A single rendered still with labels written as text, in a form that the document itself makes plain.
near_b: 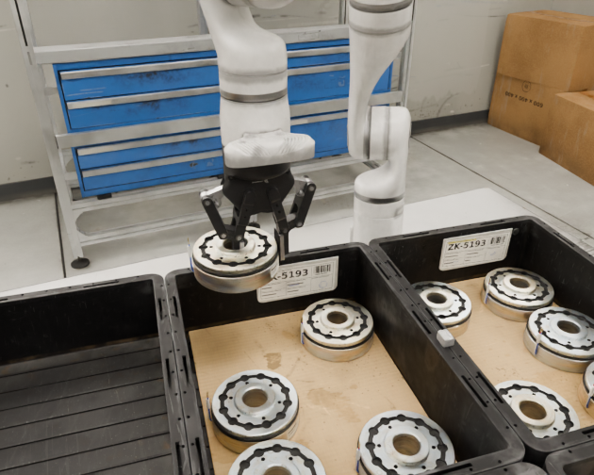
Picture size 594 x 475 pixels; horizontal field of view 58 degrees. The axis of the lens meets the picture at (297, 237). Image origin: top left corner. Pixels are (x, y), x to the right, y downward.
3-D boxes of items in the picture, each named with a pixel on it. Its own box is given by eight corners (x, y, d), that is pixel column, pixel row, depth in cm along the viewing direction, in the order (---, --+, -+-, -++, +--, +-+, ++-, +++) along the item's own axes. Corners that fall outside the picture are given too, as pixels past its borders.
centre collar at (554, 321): (540, 323, 75) (541, 320, 75) (566, 315, 77) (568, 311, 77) (569, 346, 71) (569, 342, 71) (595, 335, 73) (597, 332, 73)
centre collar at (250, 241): (211, 240, 66) (210, 236, 66) (250, 234, 68) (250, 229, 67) (219, 261, 62) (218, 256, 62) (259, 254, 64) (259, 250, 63)
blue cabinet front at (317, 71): (256, 167, 260) (251, 46, 231) (384, 145, 285) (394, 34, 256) (258, 169, 257) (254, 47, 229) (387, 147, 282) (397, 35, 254)
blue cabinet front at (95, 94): (81, 196, 232) (52, 63, 204) (240, 170, 257) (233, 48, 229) (82, 199, 230) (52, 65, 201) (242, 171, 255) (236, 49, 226)
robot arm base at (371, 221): (342, 270, 108) (343, 191, 100) (376, 254, 113) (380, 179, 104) (373, 290, 101) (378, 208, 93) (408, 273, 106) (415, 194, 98)
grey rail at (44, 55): (25, 60, 205) (22, 47, 203) (403, 29, 264) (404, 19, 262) (25, 66, 197) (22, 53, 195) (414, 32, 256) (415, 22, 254)
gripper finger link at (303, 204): (309, 182, 62) (288, 226, 64) (322, 187, 63) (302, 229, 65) (302, 173, 64) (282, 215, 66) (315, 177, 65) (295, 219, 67)
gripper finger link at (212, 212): (206, 186, 61) (230, 223, 65) (191, 194, 61) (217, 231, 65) (209, 196, 59) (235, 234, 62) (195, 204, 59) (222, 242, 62)
